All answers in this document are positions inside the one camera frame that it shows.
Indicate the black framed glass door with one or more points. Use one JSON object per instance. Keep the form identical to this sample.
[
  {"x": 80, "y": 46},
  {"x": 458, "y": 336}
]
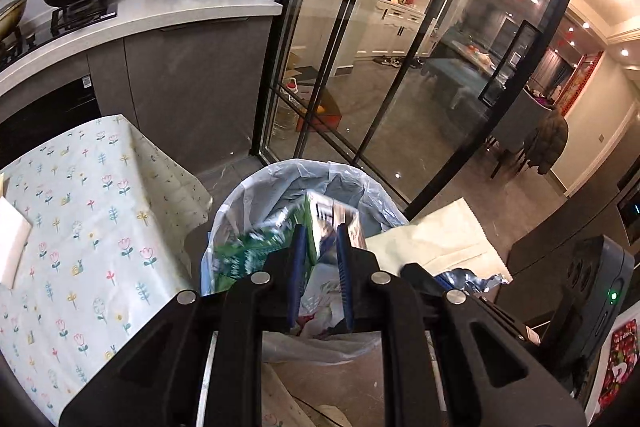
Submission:
[{"x": 400, "y": 132}]

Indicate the beige wok with glass lid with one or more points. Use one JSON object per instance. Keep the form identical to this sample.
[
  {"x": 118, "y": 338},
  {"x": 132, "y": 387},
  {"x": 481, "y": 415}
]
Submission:
[{"x": 10, "y": 22}]

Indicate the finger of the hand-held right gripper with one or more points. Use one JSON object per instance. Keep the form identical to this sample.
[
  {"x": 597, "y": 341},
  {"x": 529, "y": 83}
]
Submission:
[{"x": 420, "y": 277}]

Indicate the dining table with teal cloth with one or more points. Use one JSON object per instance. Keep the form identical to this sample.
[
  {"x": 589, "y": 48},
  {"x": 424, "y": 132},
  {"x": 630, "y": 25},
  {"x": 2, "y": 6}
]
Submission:
[{"x": 460, "y": 74}]

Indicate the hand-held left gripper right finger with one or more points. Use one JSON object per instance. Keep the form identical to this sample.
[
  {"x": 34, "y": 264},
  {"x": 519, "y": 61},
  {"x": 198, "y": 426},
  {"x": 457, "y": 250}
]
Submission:
[{"x": 345, "y": 277}]

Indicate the green snack wrapper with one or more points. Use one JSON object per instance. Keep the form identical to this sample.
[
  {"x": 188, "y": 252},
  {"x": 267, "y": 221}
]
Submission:
[{"x": 320, "y": 227}]

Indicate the bin with white liner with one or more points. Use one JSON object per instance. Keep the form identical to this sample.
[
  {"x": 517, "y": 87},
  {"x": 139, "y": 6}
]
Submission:
[{"x": 280, "y": 187}]

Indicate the black built-in oven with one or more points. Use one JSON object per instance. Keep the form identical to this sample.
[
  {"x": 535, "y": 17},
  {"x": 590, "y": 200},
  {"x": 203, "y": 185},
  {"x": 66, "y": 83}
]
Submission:
[{"x": 45, "y": 112}]

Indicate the floral tablecloth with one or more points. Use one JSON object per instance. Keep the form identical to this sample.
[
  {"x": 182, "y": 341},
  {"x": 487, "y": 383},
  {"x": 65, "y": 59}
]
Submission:
[{"x": 100, "y": 232}]

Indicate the red white printed cloth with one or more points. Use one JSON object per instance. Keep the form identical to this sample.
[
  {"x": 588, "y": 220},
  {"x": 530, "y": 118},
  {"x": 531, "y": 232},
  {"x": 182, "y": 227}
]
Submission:
[{"x": 617, "y": 367}]

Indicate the white foam block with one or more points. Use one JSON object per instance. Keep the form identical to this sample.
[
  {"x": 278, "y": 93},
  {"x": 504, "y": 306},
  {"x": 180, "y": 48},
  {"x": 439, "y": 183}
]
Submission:
[{"x": 12, "y": 242}]

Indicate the dark jacket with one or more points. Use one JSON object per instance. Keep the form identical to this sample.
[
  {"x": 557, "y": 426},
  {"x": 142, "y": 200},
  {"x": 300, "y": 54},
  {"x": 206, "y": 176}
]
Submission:
[{"x": 547, "y": 142}]

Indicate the black gas stove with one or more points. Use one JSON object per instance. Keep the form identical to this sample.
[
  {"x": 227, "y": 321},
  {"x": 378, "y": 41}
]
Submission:
[{"x": 75, "y": 17}]

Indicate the beige paper wrapper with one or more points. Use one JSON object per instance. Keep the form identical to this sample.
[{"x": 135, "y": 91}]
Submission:
[{"x": 440, "y": 242}]

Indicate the red wall hanging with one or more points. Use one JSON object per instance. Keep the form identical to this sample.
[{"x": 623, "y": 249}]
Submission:
[{"x": 580, "y": 84}]

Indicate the white kitchen countertop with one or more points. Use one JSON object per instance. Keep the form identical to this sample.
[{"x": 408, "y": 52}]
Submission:
[{"x": 190, "y": 9}]

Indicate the grey kitchen cabinet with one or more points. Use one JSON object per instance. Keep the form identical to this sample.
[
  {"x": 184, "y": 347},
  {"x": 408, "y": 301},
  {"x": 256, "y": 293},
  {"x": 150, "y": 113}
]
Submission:
[{"x": 200, "y": 82}]

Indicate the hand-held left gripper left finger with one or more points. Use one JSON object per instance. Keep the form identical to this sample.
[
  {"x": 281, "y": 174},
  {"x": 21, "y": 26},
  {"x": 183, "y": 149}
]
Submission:
[{"x": 297, "y": 277}]

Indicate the white sideboard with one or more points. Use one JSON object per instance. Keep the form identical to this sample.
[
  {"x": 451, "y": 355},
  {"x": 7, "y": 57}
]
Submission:
[{"x": 395, "y": 29}]

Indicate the grey dining chair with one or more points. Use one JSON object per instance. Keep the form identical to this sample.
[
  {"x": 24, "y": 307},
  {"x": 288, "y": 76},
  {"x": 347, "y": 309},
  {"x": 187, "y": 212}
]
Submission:
[{"x": 515, "y": 127}]

